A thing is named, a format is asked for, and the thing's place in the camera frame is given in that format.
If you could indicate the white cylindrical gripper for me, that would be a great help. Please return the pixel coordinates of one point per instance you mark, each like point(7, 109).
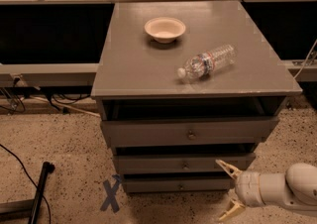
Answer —
point(247, 186)

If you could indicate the grey drawer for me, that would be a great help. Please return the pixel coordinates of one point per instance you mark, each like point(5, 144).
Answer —
point(123, 134)
point(176, 184)
point(179, 163)

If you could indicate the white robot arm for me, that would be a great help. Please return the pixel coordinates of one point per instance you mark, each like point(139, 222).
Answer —
point(295, 190)

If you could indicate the grey bottom drawer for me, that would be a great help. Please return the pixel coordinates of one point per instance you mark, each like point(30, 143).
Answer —
point(176, 184)

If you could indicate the grey top drawer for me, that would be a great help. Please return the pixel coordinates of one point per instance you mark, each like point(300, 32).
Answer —
point(123, 134)

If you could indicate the grey wooden drawer cabinet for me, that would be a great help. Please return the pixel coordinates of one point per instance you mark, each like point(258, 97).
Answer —
point(137, 77)

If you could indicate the blue tape cross mark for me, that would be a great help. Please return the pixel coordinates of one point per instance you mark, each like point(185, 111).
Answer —
point(111, 190)

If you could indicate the clear plastic water bottle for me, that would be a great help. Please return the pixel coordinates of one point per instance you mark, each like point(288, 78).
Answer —
point(205, 63)

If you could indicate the white paper bowl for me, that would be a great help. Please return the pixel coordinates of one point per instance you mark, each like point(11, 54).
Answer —
point(164, 30)

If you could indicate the black metal stand leg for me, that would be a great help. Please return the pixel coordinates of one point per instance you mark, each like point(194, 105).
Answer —
point(29, 208)

